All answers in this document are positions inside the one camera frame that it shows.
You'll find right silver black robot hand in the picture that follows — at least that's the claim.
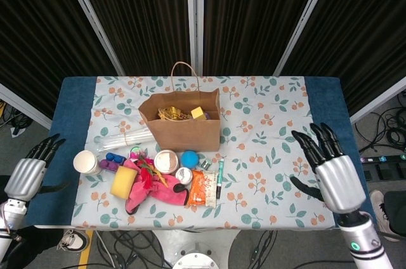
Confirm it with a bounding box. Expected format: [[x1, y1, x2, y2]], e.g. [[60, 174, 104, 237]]
[[290, 122, 367, 215]]

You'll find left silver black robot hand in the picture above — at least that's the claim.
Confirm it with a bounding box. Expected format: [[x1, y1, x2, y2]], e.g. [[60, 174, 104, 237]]
[[4, 133, 72, 202]]

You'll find gold foil snack package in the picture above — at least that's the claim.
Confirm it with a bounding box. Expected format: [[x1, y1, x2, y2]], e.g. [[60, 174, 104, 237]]
[[157, 106, 191, 121]]

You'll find small yellow cube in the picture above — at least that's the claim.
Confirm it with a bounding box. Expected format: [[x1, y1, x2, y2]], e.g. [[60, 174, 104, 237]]
[[190, 106, 207, 121]]

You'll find brown paper handle bag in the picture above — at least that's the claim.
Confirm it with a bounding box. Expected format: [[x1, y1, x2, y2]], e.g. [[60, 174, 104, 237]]
[[137, 61, 221, 153]]

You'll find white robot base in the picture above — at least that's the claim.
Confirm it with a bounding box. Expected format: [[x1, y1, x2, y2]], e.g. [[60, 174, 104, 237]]
[[152, 230, 242, 269]]

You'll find white paper cup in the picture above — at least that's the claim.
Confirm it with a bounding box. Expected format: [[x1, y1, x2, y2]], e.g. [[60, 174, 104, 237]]
[[72, 150, 103, 176]]

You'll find orange snack packet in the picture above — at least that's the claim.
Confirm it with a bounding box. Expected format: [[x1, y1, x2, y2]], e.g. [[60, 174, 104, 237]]
[[186, 169, 220, 208]]

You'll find brown lidded paper cup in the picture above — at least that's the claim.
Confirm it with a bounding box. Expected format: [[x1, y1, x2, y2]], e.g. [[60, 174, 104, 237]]
[[154, 150, 180, 175]]

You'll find plain white sneaker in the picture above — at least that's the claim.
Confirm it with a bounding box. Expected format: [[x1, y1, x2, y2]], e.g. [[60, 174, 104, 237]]
[[369, 189, 391, 235]]

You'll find black power strip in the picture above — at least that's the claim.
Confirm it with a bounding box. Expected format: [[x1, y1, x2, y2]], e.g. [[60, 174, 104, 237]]
[[360, 154, 406, 165]]

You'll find blue table cover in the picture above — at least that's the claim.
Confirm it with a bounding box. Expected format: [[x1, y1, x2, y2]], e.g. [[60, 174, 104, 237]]
[[27, 75, 378, 229]]

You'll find white black-striped sneaker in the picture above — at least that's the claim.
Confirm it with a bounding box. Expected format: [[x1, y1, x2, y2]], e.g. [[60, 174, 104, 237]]
[[56, 229, 89, 253]]

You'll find purple plastic toy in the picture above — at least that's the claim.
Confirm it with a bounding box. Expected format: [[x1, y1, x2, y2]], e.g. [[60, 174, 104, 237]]
[[100, 159, 121, 171]]

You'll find blue plastic toy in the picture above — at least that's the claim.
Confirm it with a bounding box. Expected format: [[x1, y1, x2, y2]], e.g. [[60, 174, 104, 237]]
[[105, 152, 126, 165]]

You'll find yellow sponge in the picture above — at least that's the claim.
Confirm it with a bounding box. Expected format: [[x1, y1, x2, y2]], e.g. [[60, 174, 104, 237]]
[[110, 166, 139, 199]]

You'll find floral tablecloth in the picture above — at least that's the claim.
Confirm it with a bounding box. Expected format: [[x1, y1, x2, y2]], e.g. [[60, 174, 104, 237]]
[[70, 75, 336, 230]]

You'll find white straw bundle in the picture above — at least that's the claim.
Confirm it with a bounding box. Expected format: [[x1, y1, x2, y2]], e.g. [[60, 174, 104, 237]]
[[95, 128, 155, 152]]

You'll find small green round trinket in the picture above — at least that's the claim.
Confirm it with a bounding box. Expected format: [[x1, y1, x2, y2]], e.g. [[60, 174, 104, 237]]
[[128, 145, 150, 159]]

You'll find colourful feather toy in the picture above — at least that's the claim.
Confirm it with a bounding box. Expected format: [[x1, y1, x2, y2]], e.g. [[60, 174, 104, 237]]
[[138, 154, 169, 190]]

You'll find green pen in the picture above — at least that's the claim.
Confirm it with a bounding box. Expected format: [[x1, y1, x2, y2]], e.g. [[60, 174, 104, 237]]
[[216, 156, 226, 199]]

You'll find pink plush cloth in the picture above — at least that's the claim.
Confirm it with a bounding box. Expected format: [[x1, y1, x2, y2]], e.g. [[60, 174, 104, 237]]
[[124, 158, 190, 216]]

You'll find black ribbed partition panel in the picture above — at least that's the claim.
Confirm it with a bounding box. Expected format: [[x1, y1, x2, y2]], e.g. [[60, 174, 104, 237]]
[[72, 0, 191, 76], [202, 0, 324, 76], [278, 0, 406, 114], [0, 0, 118, 117]]

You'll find blue ball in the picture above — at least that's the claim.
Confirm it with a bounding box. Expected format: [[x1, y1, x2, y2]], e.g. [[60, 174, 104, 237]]
[[180, 150, 200, 168]]

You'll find small round white tin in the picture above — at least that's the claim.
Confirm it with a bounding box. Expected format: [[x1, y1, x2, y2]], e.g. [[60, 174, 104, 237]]
[[174, 166, 193, 185]]

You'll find grey partition rail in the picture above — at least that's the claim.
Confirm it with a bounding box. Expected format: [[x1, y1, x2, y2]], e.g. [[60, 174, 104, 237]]
[[348, 77, 406, 124], [0, 83, 53, 130]]

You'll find black floor cable tangle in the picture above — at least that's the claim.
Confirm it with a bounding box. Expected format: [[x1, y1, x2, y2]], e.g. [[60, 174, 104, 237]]
[[95, 230, 166, 269], [247, 230, 278, 269], [354, 91, 406, 154]]

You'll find slanted grey partition post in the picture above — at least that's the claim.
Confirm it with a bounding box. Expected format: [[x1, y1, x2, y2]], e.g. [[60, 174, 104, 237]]
[[58, 0, 126, 76], [272, 0, 337, 76]]

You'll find upright grey partition post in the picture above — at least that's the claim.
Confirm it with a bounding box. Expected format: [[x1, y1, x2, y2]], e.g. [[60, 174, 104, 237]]
[[185, 0, 206, 76]]

